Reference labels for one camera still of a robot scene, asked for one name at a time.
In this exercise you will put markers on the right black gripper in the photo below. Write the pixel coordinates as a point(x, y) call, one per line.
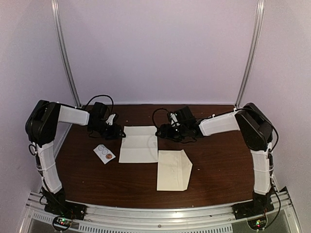
point(166, 132)

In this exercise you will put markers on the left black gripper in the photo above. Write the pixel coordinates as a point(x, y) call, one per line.
point(114, 133)

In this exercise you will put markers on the white letter paper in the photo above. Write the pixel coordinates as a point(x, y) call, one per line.
point(139, 145)

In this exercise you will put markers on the cream paper envelope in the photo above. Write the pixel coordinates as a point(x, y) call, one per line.
point(173, 170)

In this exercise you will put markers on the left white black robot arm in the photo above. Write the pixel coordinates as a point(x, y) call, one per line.
point(41, 128)

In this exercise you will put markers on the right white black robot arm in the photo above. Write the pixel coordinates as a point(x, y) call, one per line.
point(256, 129)

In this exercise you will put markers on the sticker sheet with wax seal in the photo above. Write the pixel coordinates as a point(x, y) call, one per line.
point(104, 153)

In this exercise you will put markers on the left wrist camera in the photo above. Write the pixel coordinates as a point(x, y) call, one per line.
point(112, 119)

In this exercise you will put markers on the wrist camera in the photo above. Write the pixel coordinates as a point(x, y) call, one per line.
point(112, 119)
point(173, 119)

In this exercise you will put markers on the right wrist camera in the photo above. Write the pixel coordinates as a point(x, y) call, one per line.
point(173, 119)

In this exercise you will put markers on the front aluminium rail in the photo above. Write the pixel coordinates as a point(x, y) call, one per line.
point(211, 219)

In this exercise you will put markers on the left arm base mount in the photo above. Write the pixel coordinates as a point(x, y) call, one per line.
point(65, 213)

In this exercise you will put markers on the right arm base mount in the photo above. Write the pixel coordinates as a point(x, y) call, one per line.
point(254, 211)

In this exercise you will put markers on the left aluminium frame post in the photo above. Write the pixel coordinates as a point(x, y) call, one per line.
point(63, 51)

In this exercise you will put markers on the aluminium frame post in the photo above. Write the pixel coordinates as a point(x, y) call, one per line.
point(259, 16)
point(63, 51)

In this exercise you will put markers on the right aluminium frame post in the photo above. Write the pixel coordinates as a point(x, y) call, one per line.
point(259, 16)

